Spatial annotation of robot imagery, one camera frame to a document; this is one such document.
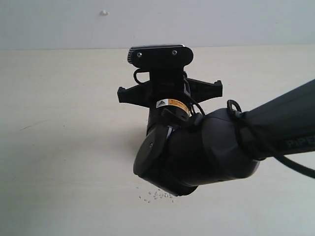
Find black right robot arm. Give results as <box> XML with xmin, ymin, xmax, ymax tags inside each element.
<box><xmin>117</xmin><ymin>66</ymin><xmax>315</xmax><ymax>196</ymax></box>

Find small white wall hook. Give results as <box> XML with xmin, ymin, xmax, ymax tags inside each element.
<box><xmin>99</xmin><ymin>10</ymin><xmax>109</xmax><ymax>16</ymax></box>

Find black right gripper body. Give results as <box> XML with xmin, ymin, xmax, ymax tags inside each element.
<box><xmin>117</xmin><ymin>66</ymin><xmax>223</xmax><ymax>115</ymax></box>

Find scattered brown pellets and rice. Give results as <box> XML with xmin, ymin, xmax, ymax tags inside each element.
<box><xmin>134</xmin><ymin>185</ymin><xmax>175</xmax><ymax>203</ymax></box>

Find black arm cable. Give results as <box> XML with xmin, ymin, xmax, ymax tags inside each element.
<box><xmin>132</xmin><ymin>68</ymin><xmax>315</xmax><ymax>179</ymax></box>

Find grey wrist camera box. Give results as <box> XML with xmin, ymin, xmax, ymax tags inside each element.
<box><xmin>127</xmin><ymin>44</ymin><xmax>193</xmax><ymax>69</ymax></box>

